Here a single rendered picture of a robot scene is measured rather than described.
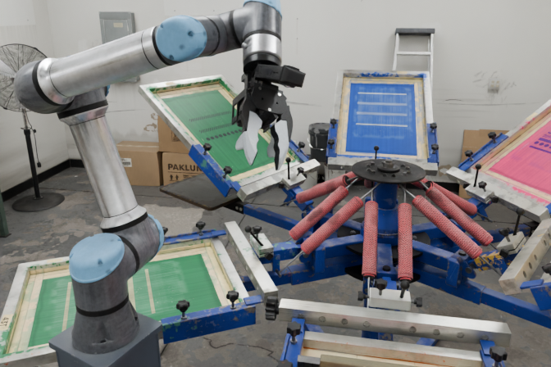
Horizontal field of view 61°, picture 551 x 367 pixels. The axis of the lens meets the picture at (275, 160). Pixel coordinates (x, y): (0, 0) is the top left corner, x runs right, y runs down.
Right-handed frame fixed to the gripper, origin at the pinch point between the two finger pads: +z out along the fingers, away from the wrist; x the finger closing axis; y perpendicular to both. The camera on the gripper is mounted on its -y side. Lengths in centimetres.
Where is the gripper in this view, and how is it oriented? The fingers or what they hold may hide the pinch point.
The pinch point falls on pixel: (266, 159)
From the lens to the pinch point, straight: 78.9
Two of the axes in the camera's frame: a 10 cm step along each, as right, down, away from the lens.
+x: -8.6, -1.9, -4.8
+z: 0.0, 9.3, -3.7
